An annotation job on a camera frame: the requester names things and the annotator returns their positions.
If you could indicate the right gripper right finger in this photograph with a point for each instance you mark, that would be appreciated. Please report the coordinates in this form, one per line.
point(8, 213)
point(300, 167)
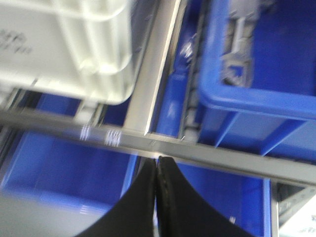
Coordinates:
point(182, 212)

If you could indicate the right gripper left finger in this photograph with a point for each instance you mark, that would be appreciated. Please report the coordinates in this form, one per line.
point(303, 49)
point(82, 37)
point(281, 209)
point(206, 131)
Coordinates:
point(132, 215)

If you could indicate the white plastic Totelife tote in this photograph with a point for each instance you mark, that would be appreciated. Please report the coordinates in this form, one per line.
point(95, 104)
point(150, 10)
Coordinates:
point(76, 48)

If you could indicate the right shelf lower middle bin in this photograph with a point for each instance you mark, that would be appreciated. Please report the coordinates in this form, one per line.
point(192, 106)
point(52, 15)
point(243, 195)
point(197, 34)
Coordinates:
point(68, 175)

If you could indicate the right shelf right roller track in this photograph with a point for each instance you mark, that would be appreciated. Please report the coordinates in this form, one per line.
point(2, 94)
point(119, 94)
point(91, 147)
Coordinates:
point(189, 128)

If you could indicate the right shelf blue bin right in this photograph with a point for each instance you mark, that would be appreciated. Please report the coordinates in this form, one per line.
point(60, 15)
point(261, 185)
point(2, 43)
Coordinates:
point(276, 115)

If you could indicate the grey metal part in bin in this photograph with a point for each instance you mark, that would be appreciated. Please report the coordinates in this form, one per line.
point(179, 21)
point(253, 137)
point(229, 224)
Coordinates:
point(237, 59)

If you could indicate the right shelf front metal rail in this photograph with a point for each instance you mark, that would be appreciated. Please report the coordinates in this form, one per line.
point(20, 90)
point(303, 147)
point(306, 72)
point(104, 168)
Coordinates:
point(152, 146)

